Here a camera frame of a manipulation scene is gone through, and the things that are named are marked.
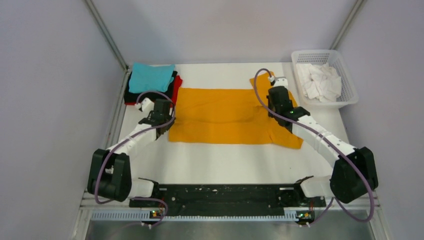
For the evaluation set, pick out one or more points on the white slotted cable duct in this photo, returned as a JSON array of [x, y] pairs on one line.
[[139, 215]]

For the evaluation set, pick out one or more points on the crumpled white t shirt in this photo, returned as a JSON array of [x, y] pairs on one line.
[[319, 82]]

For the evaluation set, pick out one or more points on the aluminium frame post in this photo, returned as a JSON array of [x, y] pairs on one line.
[[351, 17], [105, 33]]

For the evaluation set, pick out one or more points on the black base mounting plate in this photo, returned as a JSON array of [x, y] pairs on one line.
[[249, 205]]

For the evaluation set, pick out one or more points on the left aluminium frame post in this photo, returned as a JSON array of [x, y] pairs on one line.
[[105, 33]]

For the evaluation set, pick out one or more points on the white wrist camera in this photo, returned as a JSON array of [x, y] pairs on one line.
[[146, 105], [279, 82]]

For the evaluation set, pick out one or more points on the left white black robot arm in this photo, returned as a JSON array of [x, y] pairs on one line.
[[113, 174]]

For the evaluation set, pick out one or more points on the white plastic basket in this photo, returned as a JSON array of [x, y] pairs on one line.
[[349, 94]]

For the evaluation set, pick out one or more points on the folded teal t shirt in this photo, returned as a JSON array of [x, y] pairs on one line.
[[150, 78]]

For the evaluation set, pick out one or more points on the right aluminium frame post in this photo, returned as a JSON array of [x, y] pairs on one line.
[[351, 17]]

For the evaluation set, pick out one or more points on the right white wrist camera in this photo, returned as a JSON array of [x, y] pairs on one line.
[[279, 82]]

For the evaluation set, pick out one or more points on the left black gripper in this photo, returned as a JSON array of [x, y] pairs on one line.
[[169, 125]]

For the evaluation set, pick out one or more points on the left side aluminium rail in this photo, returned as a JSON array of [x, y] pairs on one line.
[[118, 111]]

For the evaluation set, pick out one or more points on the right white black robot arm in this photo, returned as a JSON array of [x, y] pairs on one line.
[[354, 172]]

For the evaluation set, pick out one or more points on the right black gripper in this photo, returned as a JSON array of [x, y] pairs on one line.
[[270, 103]]

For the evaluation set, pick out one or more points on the orange t shirt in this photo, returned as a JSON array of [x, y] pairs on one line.
[[229, 116]]

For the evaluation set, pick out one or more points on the folded red t shirt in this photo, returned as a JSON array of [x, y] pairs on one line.
[[171, 92]]

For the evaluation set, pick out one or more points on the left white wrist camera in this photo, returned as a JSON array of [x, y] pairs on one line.
[[146, 105]]

